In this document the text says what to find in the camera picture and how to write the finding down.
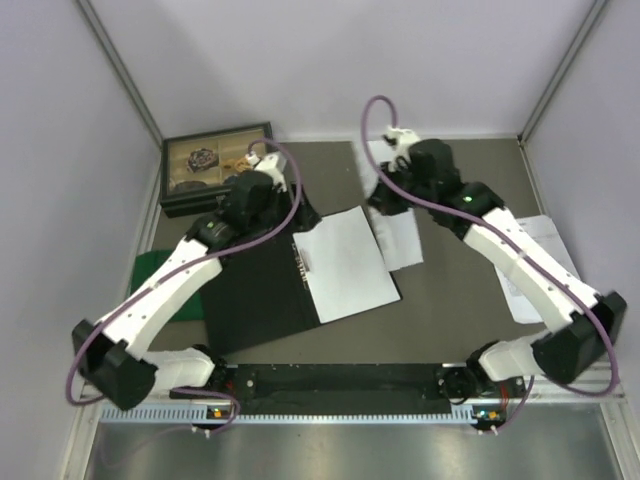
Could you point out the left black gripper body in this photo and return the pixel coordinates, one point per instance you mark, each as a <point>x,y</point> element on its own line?
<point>281,205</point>

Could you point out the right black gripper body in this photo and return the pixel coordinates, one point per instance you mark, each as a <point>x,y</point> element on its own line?
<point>401,174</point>

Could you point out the printed text paper sheet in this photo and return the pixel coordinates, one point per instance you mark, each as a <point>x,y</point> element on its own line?
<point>397,235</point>

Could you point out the white folder black inside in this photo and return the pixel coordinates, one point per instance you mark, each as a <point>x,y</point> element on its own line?
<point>257,298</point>

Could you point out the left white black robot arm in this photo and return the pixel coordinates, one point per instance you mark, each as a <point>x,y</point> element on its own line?
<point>112,353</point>

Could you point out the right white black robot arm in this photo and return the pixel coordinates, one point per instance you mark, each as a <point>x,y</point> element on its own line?
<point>579,322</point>

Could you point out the metal folder clip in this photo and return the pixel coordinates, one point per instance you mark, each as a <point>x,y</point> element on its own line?
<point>303,265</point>

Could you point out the dark green glass-lid box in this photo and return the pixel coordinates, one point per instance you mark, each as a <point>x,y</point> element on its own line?
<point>197,170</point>

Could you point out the green folded t-shirt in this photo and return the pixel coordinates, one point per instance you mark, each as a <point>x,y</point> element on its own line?
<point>145,265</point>

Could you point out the printed white paper sheets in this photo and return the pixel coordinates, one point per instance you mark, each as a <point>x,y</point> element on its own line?
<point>543,231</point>

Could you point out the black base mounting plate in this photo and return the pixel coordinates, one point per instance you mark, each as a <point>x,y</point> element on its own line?
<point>343,388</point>

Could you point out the aluminium rail frame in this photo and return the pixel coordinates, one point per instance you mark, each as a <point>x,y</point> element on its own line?
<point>600,380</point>

